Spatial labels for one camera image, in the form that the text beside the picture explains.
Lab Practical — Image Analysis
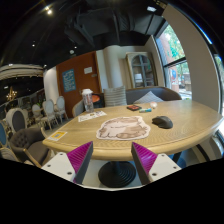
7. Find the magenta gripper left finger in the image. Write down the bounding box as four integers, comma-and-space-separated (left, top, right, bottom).
67, 141, 93, 184

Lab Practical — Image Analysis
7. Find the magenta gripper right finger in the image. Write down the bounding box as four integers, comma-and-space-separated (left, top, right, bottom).
131, 142, 157, 185

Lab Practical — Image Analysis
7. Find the black computer mouse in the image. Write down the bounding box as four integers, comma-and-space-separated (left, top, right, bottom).
152, 116, 173, 129

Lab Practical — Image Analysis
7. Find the yellow table sticker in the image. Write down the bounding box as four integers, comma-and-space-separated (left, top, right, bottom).
48, 131, 66, 141

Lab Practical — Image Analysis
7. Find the oval wooden table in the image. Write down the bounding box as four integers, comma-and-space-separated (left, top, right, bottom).
43, 100, 224, 161

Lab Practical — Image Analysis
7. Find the white printed paper sheet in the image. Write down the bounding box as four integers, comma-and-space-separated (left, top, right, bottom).
78, 111, 107, 122

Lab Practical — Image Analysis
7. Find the small teal green packet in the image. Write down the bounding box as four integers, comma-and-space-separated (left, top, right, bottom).
139, 108, 152, 113

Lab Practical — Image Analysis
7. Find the small dark red card box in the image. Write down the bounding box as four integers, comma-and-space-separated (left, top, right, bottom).
127, 105, 142, 111

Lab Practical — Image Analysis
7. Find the grey tufted armchair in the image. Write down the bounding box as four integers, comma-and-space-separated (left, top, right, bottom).
10, 128, 51, 167

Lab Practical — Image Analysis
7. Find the small white round object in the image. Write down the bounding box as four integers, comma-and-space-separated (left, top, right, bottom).
150, 102, 157, 109

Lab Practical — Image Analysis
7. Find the white oval-back chair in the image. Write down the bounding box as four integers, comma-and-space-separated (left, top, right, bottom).
32, 104, 43, 126
55, 96, 68, 118
42, 99, 57, 127

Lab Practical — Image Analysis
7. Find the light grey cushion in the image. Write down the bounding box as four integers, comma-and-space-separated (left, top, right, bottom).
135, 91, 162, 104

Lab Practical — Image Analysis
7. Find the clear plastic tumbler white lid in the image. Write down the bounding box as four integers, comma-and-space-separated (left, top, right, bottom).
82, 89, 94, 113

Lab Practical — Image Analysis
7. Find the striped grey cushion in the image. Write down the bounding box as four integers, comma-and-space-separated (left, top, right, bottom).
104, 86, 127, 107

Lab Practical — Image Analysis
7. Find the grey sofa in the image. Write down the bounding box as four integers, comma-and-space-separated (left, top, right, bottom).
72, 86, 181, 117

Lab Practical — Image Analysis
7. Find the large oval-back chair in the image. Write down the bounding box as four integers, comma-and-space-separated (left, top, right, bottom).
6, 108, 27, 133

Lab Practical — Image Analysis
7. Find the orange wooden door panel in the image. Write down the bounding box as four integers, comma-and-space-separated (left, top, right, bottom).
56, 51, 101, 118

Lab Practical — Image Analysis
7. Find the arched wooden display cabinet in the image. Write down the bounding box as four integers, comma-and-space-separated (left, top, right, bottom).
126, 52, 158, 88

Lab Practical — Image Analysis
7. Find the blue wall poster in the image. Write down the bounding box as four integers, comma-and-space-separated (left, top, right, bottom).
62, 69, 76, 92

